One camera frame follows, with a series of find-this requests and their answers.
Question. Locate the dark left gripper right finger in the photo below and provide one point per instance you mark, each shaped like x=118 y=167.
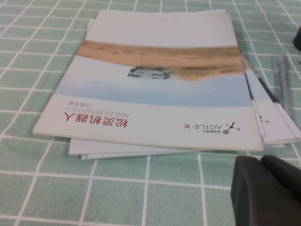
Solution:
x=287 y=171

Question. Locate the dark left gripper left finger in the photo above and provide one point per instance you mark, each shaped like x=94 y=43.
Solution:
x=258 y=200

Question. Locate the grey pen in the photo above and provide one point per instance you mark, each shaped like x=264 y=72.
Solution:
x=283 y=82

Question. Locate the black mesh pen holder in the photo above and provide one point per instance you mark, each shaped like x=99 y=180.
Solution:
x=298 y=40

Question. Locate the white AgileX robotics brochure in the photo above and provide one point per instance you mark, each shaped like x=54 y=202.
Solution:
x=279 y=129
x=105 y=147
x=150 y=99

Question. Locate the green checkered tablecloth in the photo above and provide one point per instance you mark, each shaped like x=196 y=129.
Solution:
x=47 y=188

